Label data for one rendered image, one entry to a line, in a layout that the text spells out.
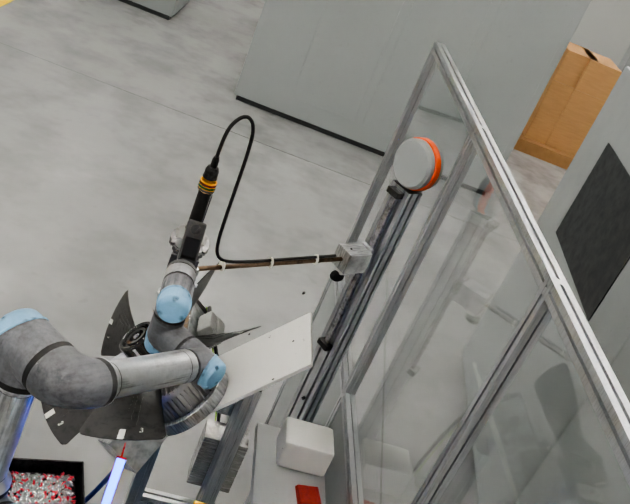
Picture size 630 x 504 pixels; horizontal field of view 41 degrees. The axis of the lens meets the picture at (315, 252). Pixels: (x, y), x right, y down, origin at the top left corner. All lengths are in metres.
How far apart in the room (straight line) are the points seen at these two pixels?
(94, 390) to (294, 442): 1.20
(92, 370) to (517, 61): 6.46
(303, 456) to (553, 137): 7.79
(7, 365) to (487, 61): 6.44
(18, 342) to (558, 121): 8.84
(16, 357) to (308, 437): 1.32
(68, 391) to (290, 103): 6.39
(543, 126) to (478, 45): 2.64
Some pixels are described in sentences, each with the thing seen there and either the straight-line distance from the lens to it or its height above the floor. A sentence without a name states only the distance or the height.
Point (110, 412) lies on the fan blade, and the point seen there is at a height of 1.16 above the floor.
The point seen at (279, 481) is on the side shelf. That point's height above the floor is 0.86.
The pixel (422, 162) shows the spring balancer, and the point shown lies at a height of 1.91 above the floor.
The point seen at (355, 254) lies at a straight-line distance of 2.54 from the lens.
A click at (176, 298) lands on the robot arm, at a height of 1.67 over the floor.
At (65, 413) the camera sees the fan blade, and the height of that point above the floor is 0.97.
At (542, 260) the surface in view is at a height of 2.05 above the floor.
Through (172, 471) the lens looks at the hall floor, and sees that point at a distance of 3.85.
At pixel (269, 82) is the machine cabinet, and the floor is 0.28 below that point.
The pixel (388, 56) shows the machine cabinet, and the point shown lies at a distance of 7.65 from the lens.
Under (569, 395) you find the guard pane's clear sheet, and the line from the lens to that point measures 1.62.
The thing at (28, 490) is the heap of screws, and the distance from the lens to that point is 2.50.
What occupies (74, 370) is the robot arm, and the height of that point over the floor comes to 1.67.
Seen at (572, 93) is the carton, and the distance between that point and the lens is 9.98.
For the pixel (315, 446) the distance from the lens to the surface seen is 2.74.
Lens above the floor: 2.72
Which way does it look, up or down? 28 degrees down
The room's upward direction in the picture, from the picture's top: 23 degrees clockwise
